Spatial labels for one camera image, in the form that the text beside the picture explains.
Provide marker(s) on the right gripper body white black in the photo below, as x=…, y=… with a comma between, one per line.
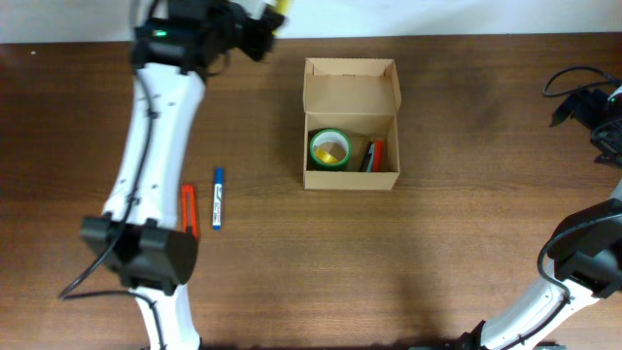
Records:
x=602, y=118

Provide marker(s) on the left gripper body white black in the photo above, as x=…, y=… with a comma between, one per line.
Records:
x=243, y=27

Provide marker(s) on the yellow highlighter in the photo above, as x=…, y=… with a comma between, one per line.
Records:
x=282, y=8

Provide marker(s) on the brown cardboard box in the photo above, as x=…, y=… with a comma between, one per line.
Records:
x=361, y=97

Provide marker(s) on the small yellow tape roll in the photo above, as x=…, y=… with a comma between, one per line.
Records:
x=325, y=157

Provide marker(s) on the blue white marker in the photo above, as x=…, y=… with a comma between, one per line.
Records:
x=218, y=199

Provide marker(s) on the green tape roll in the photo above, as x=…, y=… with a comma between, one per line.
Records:
x=335, y=142

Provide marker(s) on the orange black stapler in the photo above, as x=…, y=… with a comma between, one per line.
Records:
x=372, y=157

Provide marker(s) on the orange utility knife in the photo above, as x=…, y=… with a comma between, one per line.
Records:
x=190, y=221

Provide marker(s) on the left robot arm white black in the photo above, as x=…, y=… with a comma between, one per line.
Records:
x=138, y=236

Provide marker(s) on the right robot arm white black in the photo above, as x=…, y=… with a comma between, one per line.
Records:
x=581, y=262

